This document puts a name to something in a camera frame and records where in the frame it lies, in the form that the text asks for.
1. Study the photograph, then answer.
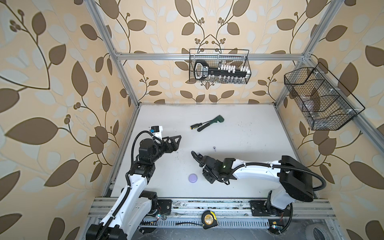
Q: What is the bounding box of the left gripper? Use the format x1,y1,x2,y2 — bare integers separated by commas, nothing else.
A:
148,134,181,165

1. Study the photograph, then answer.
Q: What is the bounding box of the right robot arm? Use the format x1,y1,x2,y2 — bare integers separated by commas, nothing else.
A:
191,151,327,236

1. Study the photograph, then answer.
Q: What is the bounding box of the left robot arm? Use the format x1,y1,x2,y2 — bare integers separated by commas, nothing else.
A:
85,126,182,240

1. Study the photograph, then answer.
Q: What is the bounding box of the purple round charging case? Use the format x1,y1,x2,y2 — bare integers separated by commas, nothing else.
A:
188,174,198,184

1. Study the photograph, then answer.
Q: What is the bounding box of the black yellow screwdriver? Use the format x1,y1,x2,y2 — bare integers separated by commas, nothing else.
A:
190,121,211,132

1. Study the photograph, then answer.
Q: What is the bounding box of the yellow black tape measure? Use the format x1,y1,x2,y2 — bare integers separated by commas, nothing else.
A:
201,210,219,230

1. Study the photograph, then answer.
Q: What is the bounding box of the green pipe wrench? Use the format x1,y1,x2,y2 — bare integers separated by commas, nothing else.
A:
197,115,224,132

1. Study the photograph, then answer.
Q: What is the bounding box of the black socket tool set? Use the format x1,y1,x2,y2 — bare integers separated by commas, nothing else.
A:
193,60,251,81

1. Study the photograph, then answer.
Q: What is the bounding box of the grey tape roll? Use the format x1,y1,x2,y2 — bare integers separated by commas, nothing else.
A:
305,224,334,240

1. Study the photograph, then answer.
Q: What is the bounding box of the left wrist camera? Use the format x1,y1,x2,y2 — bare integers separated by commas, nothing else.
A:
150,126,163,141

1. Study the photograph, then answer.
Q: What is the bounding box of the back wire basket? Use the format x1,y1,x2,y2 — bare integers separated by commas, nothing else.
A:
189,48,252,85

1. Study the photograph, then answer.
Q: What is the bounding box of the wire basket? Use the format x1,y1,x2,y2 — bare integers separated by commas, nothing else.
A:
284,63,366,131
189,48,252,85

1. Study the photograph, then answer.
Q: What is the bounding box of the right wire basket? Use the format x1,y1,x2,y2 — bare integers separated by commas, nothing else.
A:
284,63,366,131

